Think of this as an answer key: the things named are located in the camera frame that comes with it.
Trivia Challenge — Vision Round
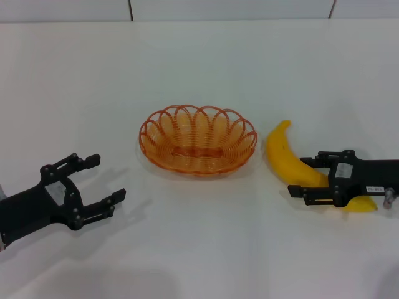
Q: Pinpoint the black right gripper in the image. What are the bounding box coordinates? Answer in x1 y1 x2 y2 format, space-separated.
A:
287 149 399 209

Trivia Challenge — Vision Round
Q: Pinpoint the orange woven plastic basket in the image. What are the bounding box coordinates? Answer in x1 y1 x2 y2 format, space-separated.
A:
138 103 259 181

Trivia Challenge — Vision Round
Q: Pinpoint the yellow banana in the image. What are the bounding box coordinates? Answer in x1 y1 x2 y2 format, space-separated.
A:
266 120 379 214

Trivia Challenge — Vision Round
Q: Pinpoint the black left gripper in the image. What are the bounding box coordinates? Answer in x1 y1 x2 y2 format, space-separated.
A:
0 152 127 247

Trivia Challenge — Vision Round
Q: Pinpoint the silver metal connector plug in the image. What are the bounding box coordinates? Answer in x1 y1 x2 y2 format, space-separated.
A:
382 186 399 209

